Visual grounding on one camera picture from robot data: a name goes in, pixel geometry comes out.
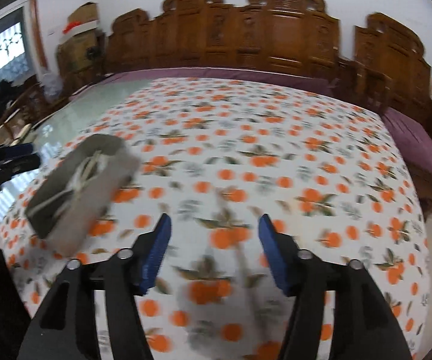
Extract cluttered wooden chair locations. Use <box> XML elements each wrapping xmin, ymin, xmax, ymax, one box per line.
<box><xmin>0</xmin><ymin>78</ymin><xmax>60</xmax><ymax>147</ymax></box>

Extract grey rectangular tray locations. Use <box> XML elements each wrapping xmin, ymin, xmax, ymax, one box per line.
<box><xmin>25</xmin><ymin>133</ymin><xmax>142</xmax><ymax>257</ymax></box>

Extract window with grille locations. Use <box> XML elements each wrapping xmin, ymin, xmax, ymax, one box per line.
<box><xmin>0</xmin><ymin>8</ymin><xmax>35</xmax><ymax>85</ymax></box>

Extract cardboard boxes stack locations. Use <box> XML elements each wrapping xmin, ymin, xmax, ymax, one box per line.
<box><xmin>56</xmin><ymin>2</ymin><xmax>106</xmax><ymax>95</ymax></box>

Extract orange print tablecloth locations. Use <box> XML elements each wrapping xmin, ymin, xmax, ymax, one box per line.
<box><xmin>0</xmin><ymin>78</ymin><xmax>429</xmax><ymax>359</ymax></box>

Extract purple seat cushion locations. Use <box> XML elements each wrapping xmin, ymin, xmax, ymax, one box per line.
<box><xmin>382</xmin><ymin>107</ymin><xmax>432</xmax><ymax>174</ymax></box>

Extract carved wooden bench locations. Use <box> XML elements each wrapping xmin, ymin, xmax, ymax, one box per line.
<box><xmin>105</xmin><ymin>0</ymin><xmax>431</xmax><ymax>116</ymax></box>

